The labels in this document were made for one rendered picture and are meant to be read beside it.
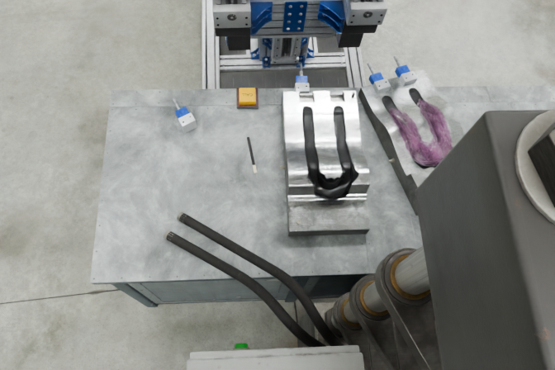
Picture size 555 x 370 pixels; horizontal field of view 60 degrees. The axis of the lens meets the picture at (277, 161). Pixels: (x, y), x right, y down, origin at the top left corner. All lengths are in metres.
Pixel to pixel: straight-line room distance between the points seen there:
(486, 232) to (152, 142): 1.44
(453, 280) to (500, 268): 0.09
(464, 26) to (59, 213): 2.57
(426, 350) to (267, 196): 0.93
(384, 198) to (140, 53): 1.80
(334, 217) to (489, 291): 1.16
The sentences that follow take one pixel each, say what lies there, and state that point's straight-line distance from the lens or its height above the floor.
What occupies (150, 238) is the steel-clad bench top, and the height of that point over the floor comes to 0.80.
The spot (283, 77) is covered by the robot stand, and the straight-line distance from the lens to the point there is 2.58.
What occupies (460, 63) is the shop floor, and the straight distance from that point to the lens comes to 3.14.
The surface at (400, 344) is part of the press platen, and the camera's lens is 1.11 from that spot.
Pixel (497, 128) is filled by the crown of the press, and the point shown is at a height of 2.00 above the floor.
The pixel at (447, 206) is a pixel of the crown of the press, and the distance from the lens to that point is 0.52.
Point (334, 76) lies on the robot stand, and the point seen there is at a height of 0.21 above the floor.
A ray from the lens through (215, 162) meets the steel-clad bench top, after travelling 1.70.
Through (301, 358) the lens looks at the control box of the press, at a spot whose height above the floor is 1.47.
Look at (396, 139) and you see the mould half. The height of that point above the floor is 0.89.
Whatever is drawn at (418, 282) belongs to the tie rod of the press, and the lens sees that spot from 0.78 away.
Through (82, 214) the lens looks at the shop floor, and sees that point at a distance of 2.61.
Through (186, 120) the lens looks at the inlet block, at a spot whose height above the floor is 0.85.
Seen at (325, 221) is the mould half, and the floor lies 0.86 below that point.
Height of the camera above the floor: 2.35
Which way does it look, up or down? 66 degrees down
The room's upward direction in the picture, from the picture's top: 7 degrees clockwise
